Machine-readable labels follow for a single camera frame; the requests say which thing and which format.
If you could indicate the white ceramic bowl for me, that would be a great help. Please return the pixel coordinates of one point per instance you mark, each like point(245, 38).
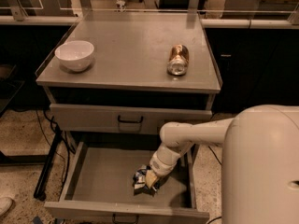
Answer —
point(75, 55)

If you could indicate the grey drawer cabinet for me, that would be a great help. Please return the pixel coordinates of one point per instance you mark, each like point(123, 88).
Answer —
point(129, 68)

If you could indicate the black table leg frame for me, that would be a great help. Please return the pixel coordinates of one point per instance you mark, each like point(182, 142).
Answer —
point(45, 160)

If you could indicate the closed upper grey drawer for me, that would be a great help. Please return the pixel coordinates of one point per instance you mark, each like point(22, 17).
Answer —
point(121, 119)

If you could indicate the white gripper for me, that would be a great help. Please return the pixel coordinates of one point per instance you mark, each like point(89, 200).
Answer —
point(162, 166)

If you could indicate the white shoe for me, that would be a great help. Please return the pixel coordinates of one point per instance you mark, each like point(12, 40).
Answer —
point(5, 204)

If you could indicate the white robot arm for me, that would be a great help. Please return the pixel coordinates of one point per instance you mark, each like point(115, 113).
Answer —
point(260, 161)

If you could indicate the open middle grey drawer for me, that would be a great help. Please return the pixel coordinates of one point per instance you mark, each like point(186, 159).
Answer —
point(99, 188)

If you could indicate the blue chip bag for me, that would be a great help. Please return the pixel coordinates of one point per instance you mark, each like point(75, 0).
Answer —
point(139, 184)

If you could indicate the gold soda can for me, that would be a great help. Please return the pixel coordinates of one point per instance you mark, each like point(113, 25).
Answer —
point(178, 60)

